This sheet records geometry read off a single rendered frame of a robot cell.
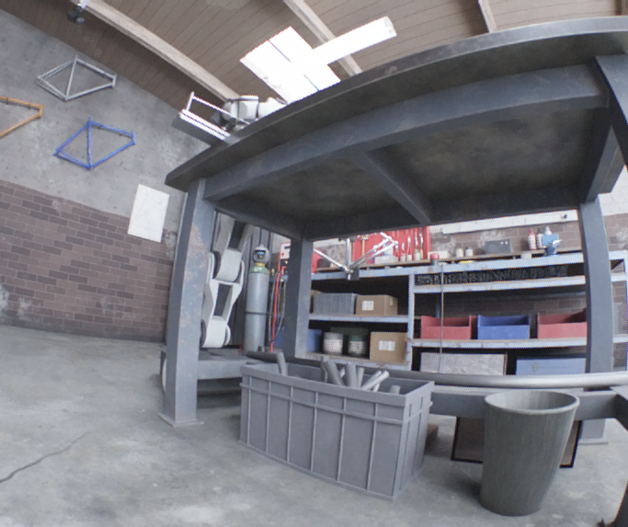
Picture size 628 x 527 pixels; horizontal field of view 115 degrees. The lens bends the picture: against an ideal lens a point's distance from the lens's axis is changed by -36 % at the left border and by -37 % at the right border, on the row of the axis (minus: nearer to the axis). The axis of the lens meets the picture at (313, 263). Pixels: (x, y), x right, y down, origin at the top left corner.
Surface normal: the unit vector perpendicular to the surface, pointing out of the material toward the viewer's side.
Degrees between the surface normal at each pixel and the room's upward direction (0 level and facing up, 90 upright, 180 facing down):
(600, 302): 90
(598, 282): 90
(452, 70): 180
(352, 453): 90
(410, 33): 174
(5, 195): 90
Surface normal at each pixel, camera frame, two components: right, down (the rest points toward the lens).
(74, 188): 0.79, -0.07
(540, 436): -0.40, -0.11
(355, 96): -0.06, 0.98
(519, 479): -0.61, -0.09
